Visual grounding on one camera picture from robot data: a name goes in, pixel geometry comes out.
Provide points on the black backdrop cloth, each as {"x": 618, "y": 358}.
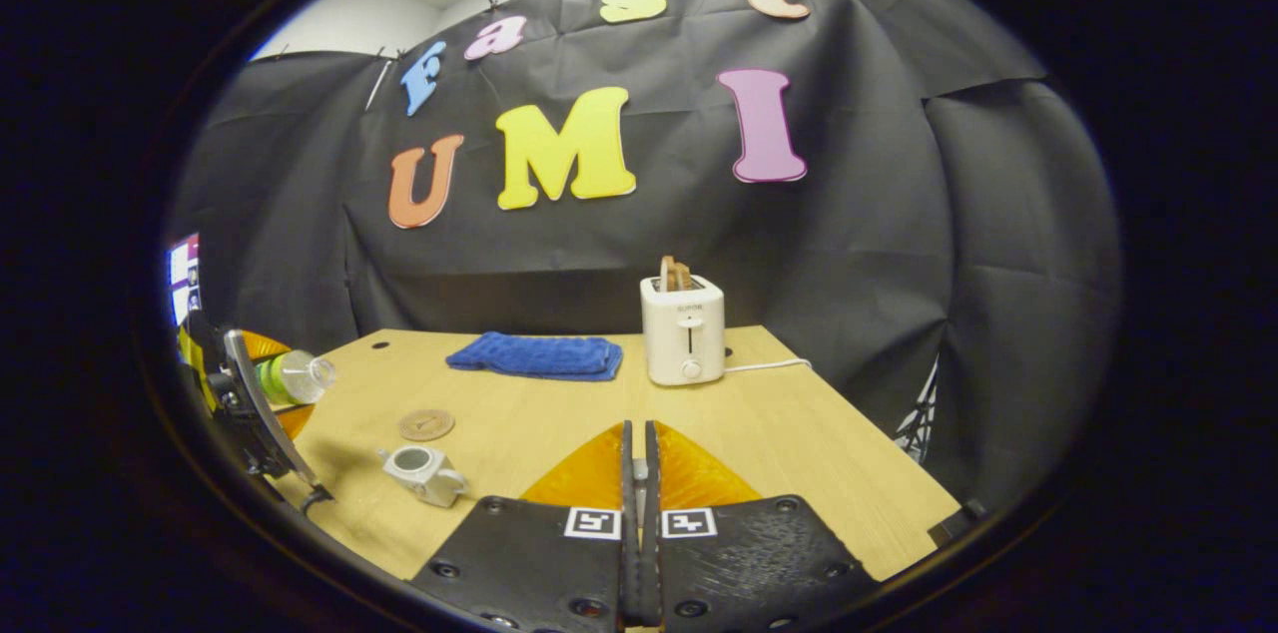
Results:
{"x": 849, "y": 264}

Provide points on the white floral teacup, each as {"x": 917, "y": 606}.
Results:
{"x": 429, "y": 483}

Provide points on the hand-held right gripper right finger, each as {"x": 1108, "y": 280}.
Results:
{"x": 759, "y": 563}

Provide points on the computer monitor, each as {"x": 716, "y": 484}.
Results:
{"x": 184, "y": 279}

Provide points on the green label water bottle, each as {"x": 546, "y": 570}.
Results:
{"x": 295, "y": 376}

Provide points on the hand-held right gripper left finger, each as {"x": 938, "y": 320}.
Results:
{"x": 529, "y": 563}

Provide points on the round wooden coaster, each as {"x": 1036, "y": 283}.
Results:
{"x": 426, "y": 425}

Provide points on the blue folded towel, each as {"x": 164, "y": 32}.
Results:
{"x": 539, "y": 356}

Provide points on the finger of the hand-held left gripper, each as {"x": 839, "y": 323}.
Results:
{"x": 265, "y": 343}
{"x": 255, "y": 413}

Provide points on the toasted bread slice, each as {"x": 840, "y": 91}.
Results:
{"x": 674, "y": 274}

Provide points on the white toaster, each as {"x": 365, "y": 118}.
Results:
{"x": 684, "y": 333}

